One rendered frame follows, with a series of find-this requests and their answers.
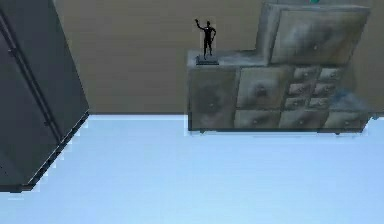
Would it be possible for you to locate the dark grey fridge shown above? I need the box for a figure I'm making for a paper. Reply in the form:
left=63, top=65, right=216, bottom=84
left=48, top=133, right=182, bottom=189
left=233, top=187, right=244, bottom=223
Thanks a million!
left=0, top=0, right=91, bottom=194

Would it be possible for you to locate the black human figure statue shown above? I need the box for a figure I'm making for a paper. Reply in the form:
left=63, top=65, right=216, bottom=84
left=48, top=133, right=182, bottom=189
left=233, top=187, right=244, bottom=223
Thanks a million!
left=194, top=18, right=220, bottom=66

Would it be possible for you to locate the grey chest of drawers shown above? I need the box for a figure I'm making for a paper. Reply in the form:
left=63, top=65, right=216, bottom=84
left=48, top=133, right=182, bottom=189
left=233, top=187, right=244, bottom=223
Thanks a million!
left=186, top=1, right=372, bottom=135

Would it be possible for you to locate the black fridge handle bar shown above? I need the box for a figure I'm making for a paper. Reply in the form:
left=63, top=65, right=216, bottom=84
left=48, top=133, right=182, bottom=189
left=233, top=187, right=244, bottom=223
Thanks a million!
left=0, top=9, right=54, bottom=128

